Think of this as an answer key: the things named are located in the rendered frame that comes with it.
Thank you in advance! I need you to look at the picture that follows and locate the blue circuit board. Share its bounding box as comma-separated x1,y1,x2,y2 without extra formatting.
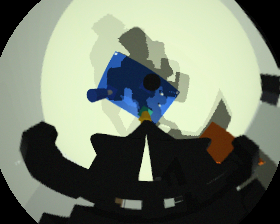
87,51,180,124

